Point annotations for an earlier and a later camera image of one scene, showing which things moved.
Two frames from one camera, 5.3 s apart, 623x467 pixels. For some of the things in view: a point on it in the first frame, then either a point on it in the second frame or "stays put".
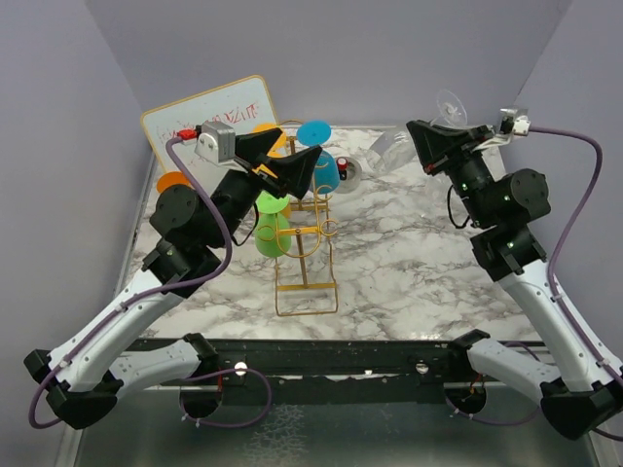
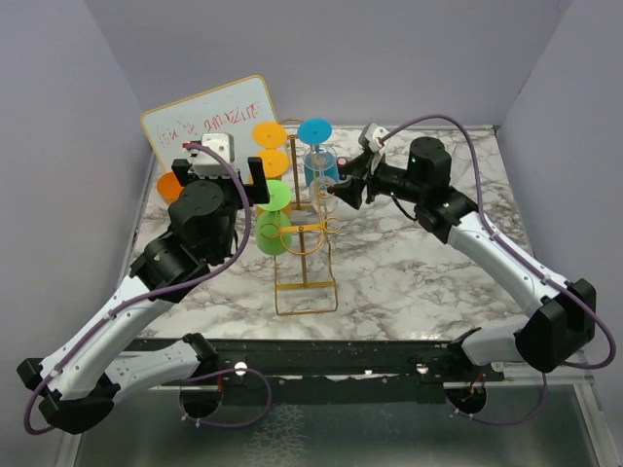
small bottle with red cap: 342,164 stays put
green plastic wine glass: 273,231 stays put
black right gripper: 440,147 -> 359,168
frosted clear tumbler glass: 391,151 -> 322,188
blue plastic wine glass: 326,178 stays put
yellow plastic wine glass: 279,147 stays put
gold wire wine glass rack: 306,272 stays put
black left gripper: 294,172 -> 257,192
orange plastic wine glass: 169,178 stays put
